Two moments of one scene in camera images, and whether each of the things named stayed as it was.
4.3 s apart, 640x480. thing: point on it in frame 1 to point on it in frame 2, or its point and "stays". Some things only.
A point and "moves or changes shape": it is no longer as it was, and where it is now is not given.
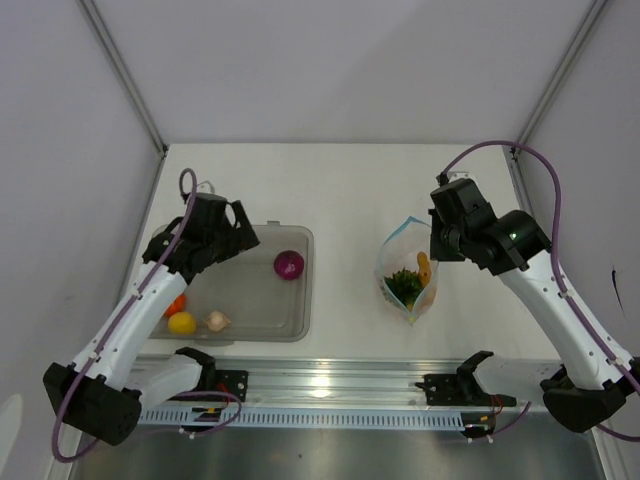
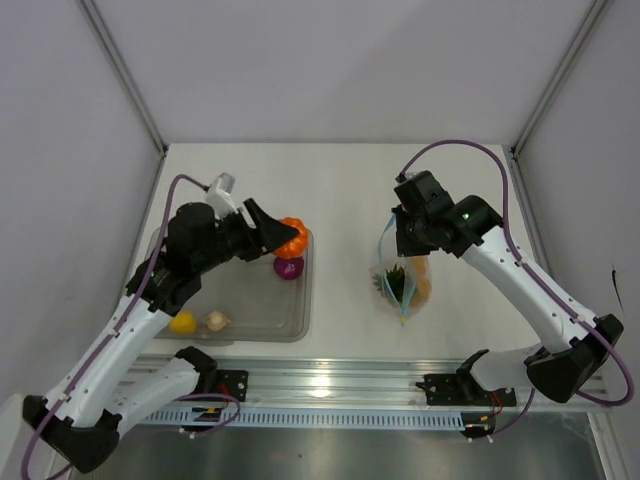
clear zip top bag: x=407 y=275 moves or changes shape
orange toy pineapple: x=407 y=285 to x=391 y=282
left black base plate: x=229 y=381 stays
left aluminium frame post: x=102 y=30 stays
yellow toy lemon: x=182 y=323 stays
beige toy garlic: x=217 y=321 stays
